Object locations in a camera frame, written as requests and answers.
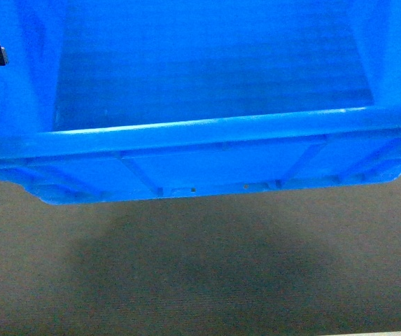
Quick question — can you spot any large blue plastic crate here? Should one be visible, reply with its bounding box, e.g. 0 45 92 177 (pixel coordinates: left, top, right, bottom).
0 1 401 204

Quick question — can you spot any black floor mat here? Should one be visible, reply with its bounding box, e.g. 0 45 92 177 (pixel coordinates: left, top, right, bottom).
0 177 401 335

